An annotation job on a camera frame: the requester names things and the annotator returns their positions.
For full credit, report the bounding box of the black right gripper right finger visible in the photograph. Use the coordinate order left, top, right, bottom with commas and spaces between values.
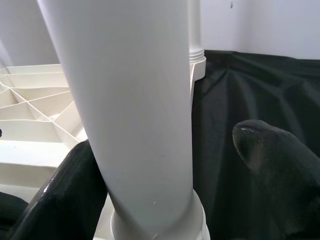
231, 119, 320, 240

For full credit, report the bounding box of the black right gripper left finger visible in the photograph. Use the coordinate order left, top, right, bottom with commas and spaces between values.
7, 139, 107, 240

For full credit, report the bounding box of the white plastic table top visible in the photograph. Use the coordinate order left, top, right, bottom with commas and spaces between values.
0, 56, 211, 240

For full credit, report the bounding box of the white plastic table leg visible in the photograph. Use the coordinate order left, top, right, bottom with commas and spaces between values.
188, 0, 207, 63
36, 0, 202, 240

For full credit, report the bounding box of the black tablecloth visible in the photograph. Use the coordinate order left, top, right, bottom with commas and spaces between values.
0, 49, 320, 240

